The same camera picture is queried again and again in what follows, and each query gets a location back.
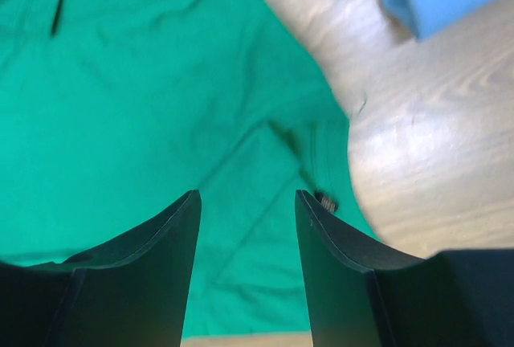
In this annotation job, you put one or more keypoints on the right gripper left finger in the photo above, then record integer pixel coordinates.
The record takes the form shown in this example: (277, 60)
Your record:
(131, 290)

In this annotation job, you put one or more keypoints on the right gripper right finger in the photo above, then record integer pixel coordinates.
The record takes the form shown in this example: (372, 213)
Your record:
(340, 266)

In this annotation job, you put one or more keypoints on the green t-shirt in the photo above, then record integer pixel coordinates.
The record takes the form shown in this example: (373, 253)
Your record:
(112, 109)

